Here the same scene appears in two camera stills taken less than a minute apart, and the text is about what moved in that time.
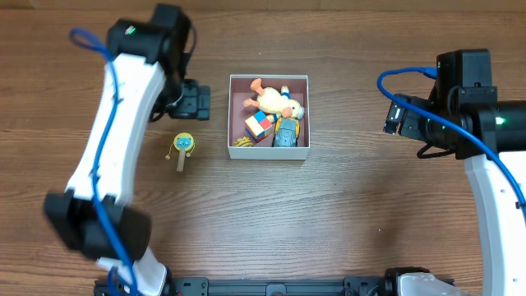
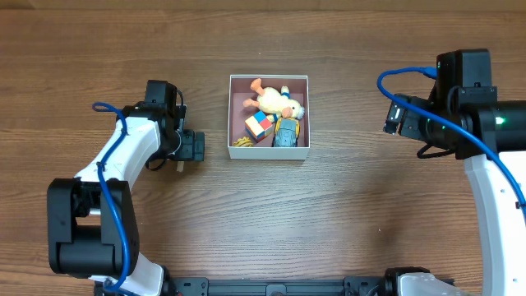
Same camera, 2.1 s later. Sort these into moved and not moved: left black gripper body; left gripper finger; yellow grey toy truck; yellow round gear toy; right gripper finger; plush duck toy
Moved: left black gripper body; left gripper finger
Not moved: right gripper finger; plush duck toy; yellow grey toy truck; yellow round gear toy
